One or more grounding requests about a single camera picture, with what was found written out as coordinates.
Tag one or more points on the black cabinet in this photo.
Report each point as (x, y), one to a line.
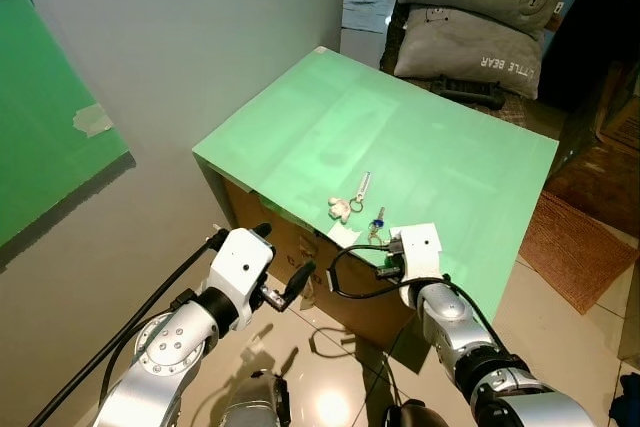
(600, 17)

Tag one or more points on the green wall board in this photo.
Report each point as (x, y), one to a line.
(45, 107)

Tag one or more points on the keys with white charm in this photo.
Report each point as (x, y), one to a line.
(340, 210)

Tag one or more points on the brown cardboard box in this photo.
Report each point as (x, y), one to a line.
(600, 177)

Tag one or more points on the robot right leg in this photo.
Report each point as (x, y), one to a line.
(415, 415)

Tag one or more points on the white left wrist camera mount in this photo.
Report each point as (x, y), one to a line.
(240, 262)

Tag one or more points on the grey pillow with white lettering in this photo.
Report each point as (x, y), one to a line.
(460, 47)

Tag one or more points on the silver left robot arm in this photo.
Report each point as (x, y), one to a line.
(165, 347)

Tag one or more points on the brown woven floor mat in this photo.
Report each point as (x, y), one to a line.
(580, 252)

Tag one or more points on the large cardboard box table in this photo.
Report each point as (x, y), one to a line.
(300, 247)

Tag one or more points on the pale tape piece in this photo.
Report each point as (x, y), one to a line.
(95, 120)

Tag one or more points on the green table cover sheet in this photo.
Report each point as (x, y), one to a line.
(420, 147)

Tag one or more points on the robot leg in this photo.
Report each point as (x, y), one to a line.
(415, 415)
(255, 402)

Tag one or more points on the robot left leg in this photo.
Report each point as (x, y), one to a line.
(255, 402)

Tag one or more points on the dark blue cloth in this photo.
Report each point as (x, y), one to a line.
(626, 402)

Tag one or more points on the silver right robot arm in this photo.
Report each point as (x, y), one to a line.
(450, 317)

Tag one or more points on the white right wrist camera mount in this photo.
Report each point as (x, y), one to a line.
(418, 252)

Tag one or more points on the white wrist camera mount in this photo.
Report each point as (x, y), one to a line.
(240, 262)
(418, 252)

